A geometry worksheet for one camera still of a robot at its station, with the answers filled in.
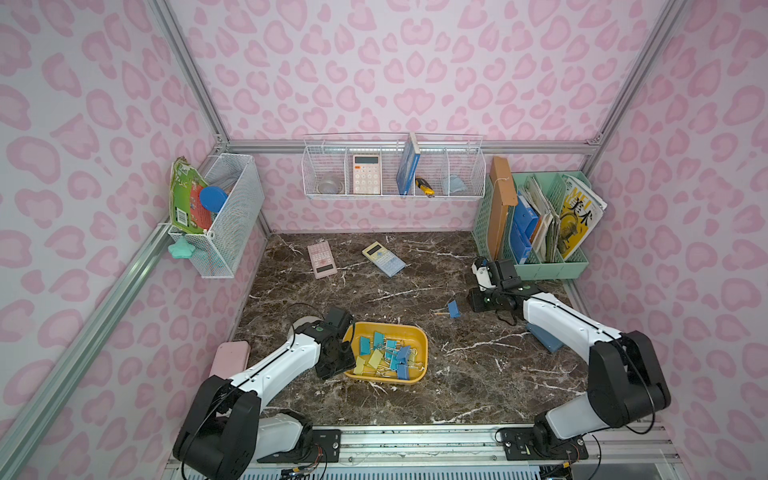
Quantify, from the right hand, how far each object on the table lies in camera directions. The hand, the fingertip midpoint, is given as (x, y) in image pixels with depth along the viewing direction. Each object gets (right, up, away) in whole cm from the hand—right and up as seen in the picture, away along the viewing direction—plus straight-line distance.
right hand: (471, 295), depth 91 cm
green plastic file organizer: (+25, +20, +3) cm, 32 cm away
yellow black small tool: (-14, +33, +2) cm, 36 cm away
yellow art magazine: (+38, +27, +7) cm, 47 cm away
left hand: (-37, -18, -5) cm, 41 cm away
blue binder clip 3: (-21, -20, -9) cm, 30 cm away
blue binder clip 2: (-21, -15, -8) cm, 27 cm away
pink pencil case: (-71, -18, -5) cm, 73 cm away
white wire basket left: (-66, +13, -18) cm, 69 cm away
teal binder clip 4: (-23, -18, -8) cm, 30 cm away
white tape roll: (-52, -9, +5) cm, 53 cm away
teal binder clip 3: (-24, -15, -5) cm, 29 cm away
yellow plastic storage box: (-20, -12, -1) cm, 23 cm away
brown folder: (+7, +29, -7) cm, 31 cm away
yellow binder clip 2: (-28, -17, -5) cm, 34 cm away
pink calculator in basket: (-32, +37, +3) cm, 49 cm away
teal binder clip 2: (-28, -14, -1) cm, 31 cm away
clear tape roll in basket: (-44, +34, +5) cm, 55 cm away
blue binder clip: (-4, -6, +5) cm, 9 cm away
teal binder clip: (-32, -15, -1) cm, 35 cm away
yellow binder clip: (-33, -20, -6) cm, 39 cm away
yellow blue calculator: (-26, +10, +19) cm, 34 cm away
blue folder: (+19, +26, +6) cm, 33 cm away
